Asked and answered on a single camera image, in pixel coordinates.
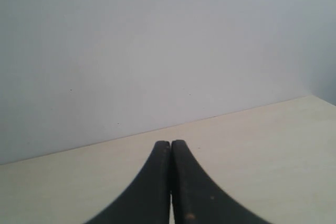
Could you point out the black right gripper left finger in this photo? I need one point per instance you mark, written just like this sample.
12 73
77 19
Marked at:
147 198

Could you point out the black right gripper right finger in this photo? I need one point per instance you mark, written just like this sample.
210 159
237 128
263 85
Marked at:
196 198

